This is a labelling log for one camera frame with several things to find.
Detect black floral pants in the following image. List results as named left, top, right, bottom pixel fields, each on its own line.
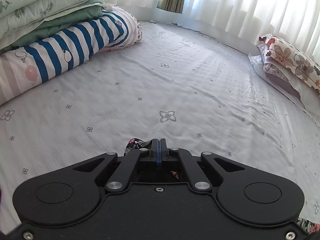
left=124, top=138, right=145, bottom=156

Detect grey patterned bed sheet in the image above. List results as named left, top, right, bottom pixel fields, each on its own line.
left=1, top=23, right=319, bottom=233

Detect white lower pillow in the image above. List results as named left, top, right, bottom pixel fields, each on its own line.
left=248, top=54, right=319, bottom=125

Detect blue white striped blanket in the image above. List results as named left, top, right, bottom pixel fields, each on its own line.
left=1, top=6, right=142, bottom=103

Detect floral pillow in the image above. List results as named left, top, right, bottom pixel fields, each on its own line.
left=257, top=34, right=319, bottom=92

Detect light green folded quilt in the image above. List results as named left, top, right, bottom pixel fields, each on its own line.
left=1, top=0, right=111, bottom=49

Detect white sheer curtain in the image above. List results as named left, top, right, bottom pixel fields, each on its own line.
left=105, top=0, right=319, bottom=60

